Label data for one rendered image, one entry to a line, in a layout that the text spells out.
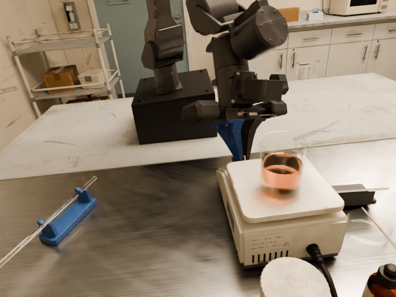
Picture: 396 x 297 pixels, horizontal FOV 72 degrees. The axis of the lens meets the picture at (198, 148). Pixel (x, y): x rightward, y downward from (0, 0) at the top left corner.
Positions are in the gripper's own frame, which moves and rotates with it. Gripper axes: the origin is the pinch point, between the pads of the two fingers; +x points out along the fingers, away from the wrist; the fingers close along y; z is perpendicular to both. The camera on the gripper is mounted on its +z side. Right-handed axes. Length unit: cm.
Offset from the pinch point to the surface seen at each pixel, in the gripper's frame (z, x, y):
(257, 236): 11.4, 11.2, -8.7
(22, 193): -28.3, 4.7, -32.4
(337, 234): 15.4, 12.5, 0.2
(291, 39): -131, -93, 186
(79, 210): -14.8, 8.2, -24.1
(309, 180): 12.3, 6.2, 0.3
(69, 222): -13.2, 9.5, -25.9
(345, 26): -103, -98, 227
